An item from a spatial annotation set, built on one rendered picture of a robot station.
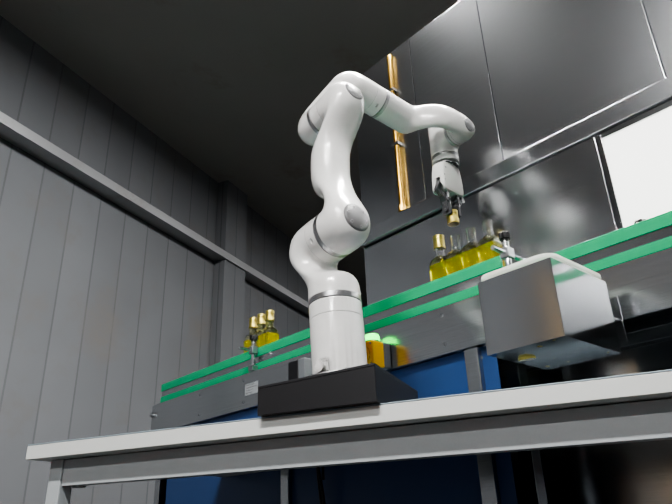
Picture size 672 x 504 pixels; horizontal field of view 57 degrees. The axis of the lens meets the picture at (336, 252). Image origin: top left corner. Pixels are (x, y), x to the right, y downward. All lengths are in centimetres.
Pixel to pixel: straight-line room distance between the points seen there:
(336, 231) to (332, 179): 17
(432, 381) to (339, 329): 40
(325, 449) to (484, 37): 155
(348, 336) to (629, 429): 55
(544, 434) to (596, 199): 81
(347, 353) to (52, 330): 264
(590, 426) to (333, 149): 87
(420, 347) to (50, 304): 254
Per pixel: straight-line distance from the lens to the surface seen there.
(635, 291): 146
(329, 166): 153
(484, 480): 150
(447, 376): 159
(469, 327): 155
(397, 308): 174
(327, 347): 130
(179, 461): 146
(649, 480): 165
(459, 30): 242
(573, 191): 182
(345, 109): 161
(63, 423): 375
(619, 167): 178
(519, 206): 190
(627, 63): 195
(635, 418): 115
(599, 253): 154
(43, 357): 368
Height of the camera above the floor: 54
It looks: 24 degrees up
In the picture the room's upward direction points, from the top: 2 degrees counter-clockwise
